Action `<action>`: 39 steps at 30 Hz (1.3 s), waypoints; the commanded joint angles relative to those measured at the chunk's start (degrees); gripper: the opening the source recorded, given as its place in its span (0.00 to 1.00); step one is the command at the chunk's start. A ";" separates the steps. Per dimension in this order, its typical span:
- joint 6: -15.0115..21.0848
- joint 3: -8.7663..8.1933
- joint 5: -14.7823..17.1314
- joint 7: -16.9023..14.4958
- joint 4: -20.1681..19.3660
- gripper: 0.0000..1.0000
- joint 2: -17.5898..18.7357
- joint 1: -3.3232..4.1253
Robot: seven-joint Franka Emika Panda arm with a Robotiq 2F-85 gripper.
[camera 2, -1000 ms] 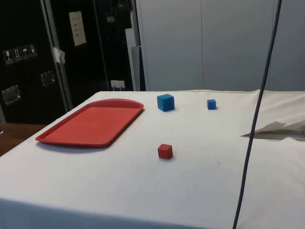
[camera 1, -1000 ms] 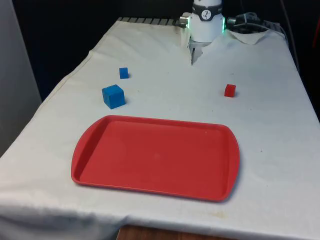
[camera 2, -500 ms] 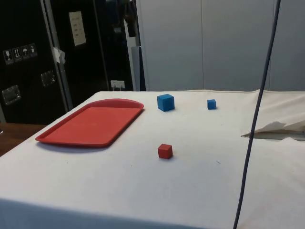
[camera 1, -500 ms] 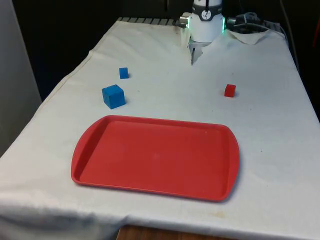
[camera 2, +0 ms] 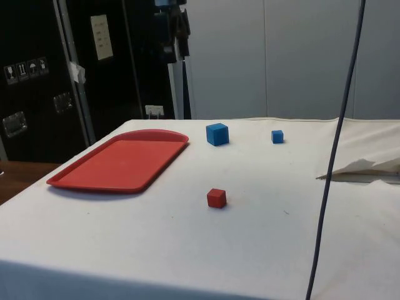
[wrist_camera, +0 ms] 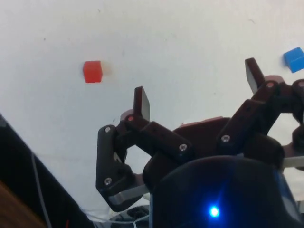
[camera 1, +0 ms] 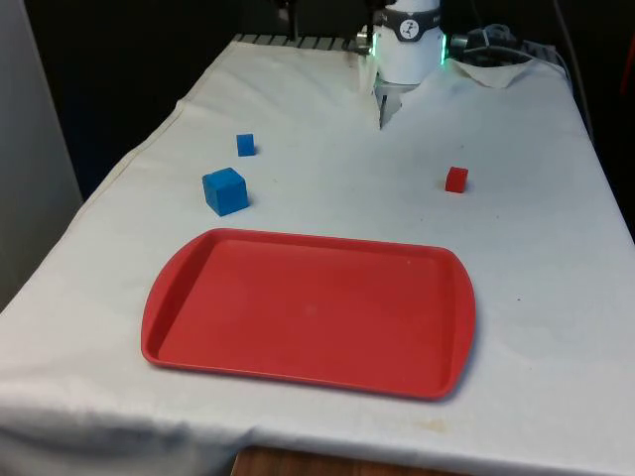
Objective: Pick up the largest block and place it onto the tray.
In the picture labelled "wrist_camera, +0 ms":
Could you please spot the small red cube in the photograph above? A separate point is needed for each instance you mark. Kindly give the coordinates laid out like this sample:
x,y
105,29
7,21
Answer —
x,y
92,72

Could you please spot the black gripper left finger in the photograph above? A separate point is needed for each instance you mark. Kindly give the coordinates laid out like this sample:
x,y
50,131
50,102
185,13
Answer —
x,y
111,154

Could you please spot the small blue cube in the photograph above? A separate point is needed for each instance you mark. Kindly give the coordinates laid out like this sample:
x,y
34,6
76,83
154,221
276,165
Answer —
x,y
295,59

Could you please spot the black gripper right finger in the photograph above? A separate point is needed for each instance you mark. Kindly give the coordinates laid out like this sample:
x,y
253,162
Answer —
x,y
259,111

